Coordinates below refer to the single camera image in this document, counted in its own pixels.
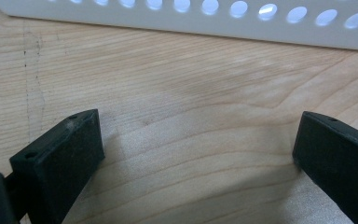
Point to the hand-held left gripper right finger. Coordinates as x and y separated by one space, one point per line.
338 161

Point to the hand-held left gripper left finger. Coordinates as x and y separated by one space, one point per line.
59 161

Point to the white perforated plastic basket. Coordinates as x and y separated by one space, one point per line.
167 21

